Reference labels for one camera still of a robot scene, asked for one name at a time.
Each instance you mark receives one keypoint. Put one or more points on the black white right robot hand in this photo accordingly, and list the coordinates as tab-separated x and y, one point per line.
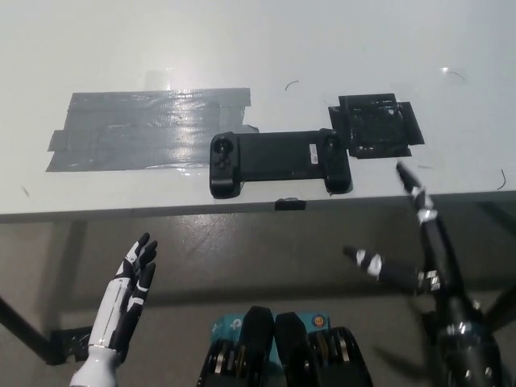
433	246

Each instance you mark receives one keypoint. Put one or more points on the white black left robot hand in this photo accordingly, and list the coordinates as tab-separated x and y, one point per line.
121	298

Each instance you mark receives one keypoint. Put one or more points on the black teal robot body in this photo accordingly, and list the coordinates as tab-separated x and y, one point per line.
282	350

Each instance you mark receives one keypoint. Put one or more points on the black game controller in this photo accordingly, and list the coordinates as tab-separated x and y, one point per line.
278	155

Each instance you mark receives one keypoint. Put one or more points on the black table leg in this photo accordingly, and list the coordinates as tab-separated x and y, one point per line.
502	306
24	328

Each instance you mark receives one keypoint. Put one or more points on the black tape square patch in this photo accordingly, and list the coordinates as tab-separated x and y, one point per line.
375	125

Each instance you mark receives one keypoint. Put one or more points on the grey duct tape patch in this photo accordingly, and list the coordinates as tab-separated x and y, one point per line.
133	133

